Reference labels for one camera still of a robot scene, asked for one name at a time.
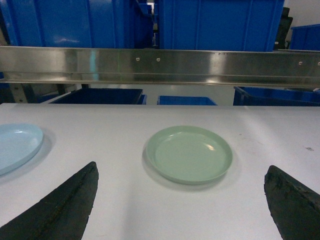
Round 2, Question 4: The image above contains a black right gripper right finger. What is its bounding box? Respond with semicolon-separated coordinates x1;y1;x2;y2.
264;165;320;240

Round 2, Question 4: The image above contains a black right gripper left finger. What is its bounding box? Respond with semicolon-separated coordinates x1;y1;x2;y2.
0;161;99;240

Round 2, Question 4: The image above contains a light blue plate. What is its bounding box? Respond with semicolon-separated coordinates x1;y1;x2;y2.
0;123;44;175

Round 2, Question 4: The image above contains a light green plate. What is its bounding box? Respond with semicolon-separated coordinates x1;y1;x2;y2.
145;125;233;185

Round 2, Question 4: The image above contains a small blue bin behind table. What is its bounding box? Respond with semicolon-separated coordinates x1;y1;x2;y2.
157;95;217;106

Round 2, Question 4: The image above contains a stainless steel shelf rail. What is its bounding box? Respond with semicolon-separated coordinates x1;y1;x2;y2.
0;46;320;88

